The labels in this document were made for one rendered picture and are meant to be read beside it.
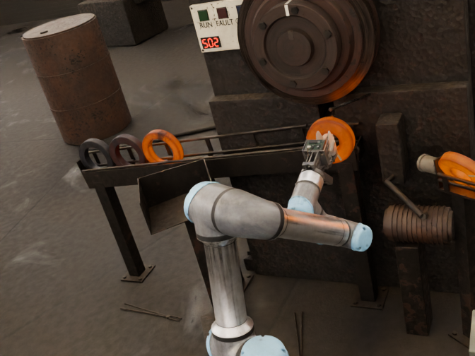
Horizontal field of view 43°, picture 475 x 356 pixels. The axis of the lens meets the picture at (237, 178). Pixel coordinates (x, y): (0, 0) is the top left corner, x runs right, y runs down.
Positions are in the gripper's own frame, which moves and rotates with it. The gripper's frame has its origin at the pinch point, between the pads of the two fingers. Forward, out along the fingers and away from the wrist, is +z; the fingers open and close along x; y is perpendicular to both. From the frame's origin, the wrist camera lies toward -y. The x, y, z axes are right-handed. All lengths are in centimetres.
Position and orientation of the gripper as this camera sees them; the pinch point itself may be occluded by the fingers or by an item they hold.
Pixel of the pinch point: (329, 136)
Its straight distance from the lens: 194.6
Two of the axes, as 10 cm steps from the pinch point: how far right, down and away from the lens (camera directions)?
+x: -8.9, -0.2, 4.5
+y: -3.1, -6.9, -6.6
